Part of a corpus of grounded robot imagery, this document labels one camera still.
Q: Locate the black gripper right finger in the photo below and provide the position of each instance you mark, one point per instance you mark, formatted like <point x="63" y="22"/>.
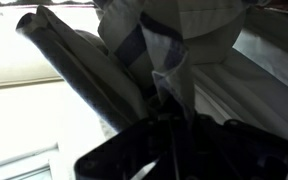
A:
<point x="185" y="125"/>

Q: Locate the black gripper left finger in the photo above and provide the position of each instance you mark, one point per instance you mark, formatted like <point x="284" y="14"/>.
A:
<point x="164" y="125"/>

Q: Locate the grey striped white towel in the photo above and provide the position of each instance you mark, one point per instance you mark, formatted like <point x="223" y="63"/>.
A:
<point x="124" y="66"/>

